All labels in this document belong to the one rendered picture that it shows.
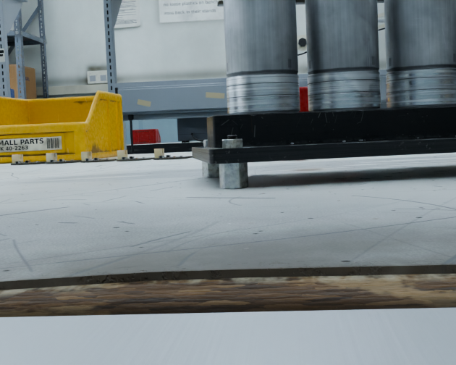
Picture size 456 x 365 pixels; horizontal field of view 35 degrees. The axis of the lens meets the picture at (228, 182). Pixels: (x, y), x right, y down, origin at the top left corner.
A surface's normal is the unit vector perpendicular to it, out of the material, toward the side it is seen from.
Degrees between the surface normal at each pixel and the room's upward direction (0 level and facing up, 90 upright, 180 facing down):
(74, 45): 90
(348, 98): 90
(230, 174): 90
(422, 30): 90
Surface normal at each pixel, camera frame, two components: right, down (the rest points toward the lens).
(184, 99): -0.09, 0.07
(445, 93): 0.33, 0.04
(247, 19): -0.36, 0.07
